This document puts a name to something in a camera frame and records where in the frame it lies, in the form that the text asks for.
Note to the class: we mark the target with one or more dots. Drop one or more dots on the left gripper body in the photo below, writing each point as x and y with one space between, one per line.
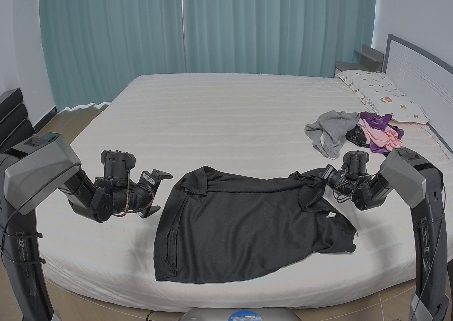
143 199

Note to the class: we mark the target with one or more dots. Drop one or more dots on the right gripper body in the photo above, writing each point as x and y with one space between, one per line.
330 175

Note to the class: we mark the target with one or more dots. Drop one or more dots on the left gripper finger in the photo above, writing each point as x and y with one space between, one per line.
150 211
161 174

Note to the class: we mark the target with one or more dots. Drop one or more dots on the black T-shirt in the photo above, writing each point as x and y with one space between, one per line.
247 227

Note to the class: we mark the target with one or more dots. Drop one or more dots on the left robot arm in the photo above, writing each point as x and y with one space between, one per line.
39 171

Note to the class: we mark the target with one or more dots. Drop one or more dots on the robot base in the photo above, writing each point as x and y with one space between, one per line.
219 315

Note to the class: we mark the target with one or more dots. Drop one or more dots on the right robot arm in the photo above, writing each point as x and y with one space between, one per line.
407 178

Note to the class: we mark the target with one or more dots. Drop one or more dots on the bed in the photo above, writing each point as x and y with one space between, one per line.
230 128

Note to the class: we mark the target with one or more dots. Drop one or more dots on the black satin lace garment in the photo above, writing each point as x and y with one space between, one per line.
357 137

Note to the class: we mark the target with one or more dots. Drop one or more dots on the grey garment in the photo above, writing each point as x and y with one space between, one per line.
334 128

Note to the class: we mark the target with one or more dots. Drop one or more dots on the pink garment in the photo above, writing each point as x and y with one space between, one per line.
380 137

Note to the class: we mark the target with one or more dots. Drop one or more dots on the purple garment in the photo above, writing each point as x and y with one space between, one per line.
377 121

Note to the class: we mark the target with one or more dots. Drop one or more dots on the white printed pillow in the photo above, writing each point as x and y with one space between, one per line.
382 94

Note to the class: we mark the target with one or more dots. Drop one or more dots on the grey bedside table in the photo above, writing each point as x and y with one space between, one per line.
354 64

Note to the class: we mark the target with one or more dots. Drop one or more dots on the black chest of drawers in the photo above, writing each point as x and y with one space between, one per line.
14 117

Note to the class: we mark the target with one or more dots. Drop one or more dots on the blue-green curtain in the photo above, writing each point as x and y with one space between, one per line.
113 29
276 15

